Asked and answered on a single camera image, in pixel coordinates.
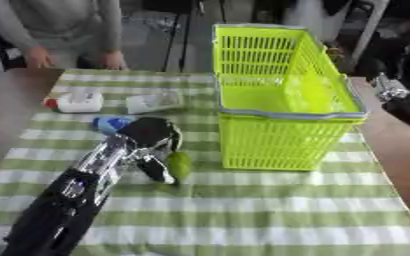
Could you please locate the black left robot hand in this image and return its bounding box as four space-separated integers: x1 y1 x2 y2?
117 116 184 185

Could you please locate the blue and white bottle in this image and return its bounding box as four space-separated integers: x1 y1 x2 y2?
91 115 137 136

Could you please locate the clear plastic package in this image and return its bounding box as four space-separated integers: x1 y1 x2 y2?
122 90 188 115

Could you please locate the person's left hand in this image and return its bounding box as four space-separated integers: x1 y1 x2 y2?
98 50 130 71

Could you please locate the green plastic basket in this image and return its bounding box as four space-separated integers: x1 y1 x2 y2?
210 23 370 172

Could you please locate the person's right hand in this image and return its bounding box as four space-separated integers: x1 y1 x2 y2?
21 46 58 70

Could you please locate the person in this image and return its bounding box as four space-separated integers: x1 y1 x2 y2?
0 0 130 71

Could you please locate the green toy fruit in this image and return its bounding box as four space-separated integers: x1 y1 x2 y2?
164 151 195 184

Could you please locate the white box with red cap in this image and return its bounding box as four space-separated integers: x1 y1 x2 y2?
42 89 107 114

